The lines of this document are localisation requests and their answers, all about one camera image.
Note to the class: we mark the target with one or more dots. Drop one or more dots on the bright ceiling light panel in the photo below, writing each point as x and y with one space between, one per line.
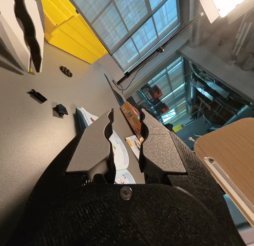
208 6

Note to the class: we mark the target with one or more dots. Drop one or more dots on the window with blinds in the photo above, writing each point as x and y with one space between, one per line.
119 21

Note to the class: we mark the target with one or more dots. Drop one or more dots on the round black lego piece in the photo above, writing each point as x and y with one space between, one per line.
66 71

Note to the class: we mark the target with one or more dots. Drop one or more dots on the black clip lego piece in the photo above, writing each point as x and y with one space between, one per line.
38 96

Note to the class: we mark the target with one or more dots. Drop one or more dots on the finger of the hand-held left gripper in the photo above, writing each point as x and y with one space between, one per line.
37 21
10 15

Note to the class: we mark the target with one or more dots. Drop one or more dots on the small yellow sign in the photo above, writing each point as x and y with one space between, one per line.
177 128

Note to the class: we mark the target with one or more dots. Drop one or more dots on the colourful cardboard lego box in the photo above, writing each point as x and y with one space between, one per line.
129 113

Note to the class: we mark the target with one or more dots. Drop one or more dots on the yellow plastic bin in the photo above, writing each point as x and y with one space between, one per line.
69 31

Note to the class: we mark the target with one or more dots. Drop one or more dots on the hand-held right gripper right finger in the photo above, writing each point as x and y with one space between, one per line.
162 150

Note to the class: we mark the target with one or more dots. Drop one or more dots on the storage shelf with red boxes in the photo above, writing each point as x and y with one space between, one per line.
156 91

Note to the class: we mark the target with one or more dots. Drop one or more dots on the black pole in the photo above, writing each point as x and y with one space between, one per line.
150 55

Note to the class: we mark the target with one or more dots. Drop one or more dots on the black wedge lego piece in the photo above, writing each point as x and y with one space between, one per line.
61 109

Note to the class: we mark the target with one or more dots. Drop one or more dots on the closed lego instruction booklet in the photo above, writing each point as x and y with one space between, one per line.
133 144

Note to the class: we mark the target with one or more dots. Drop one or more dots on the lego instruction booklet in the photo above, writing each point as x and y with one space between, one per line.
133 144
121 150

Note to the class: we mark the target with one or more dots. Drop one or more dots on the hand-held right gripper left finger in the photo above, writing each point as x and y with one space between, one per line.
89 150

